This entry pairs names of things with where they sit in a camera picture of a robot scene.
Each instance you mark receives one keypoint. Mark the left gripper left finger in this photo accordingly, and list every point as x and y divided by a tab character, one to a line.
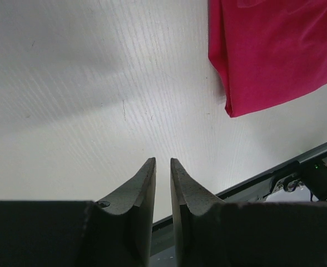
118	229

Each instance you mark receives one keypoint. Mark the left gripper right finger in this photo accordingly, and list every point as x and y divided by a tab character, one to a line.
198	221

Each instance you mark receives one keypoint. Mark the pink t shirt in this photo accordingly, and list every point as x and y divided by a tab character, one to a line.
267	52

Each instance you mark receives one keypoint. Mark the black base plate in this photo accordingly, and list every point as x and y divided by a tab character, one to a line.
254	189

